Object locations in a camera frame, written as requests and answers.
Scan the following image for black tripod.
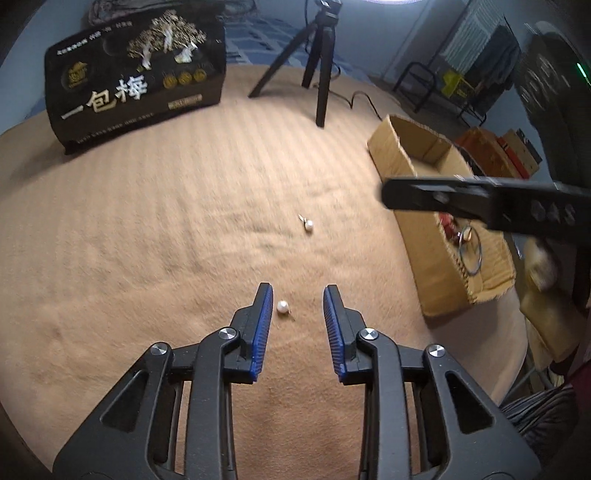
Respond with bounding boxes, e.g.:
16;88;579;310
248;0;345;128

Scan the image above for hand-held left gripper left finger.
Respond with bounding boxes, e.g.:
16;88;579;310
53;282;275;480

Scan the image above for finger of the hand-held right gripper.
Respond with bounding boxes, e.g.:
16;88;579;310
381;174;591;241

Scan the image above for red strap wristwatch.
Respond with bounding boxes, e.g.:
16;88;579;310
438;212;474;244

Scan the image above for orange box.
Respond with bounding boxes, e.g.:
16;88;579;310
455;127;543;178

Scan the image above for black snack bag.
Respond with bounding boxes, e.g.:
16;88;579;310
45;7;227;156

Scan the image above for black bangle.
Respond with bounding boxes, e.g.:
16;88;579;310
457;222;484;277

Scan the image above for dark hanging clothes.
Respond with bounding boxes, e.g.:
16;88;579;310
466;23;522;116

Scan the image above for folded floral quilt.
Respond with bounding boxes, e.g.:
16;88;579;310
88;0;259;24

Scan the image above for striped cloth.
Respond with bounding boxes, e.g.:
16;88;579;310
501;383;583;449

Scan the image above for black power cable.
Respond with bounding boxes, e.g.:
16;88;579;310
330;62;386;121

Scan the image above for black metal rack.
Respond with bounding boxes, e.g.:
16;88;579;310
392;62;490;127

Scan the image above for yellow box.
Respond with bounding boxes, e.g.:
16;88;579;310
438;69;476;97

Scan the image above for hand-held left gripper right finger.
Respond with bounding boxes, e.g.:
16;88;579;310
322;284;541;480

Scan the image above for blue patterned bed sheet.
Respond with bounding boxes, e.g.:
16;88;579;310
222;14;384;85

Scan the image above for person's right hand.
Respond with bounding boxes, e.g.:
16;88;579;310
522;239;560;291

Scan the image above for cardboard box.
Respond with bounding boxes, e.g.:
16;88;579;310
367;114;517;318

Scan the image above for white striped towel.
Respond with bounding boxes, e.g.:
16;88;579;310
445;4;502;70

